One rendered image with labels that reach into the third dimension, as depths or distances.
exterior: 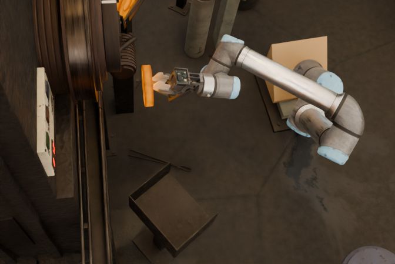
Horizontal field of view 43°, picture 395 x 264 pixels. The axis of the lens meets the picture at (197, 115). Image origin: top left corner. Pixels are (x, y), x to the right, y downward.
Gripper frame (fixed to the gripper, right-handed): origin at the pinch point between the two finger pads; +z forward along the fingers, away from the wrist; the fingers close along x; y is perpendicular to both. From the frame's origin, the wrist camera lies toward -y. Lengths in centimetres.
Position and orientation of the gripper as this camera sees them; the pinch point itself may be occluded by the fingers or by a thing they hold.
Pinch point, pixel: (147, 83)
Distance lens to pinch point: 188.7
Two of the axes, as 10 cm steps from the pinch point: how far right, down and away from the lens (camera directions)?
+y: 3.8, -4.6, -8.0
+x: 1.4, 8.9, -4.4
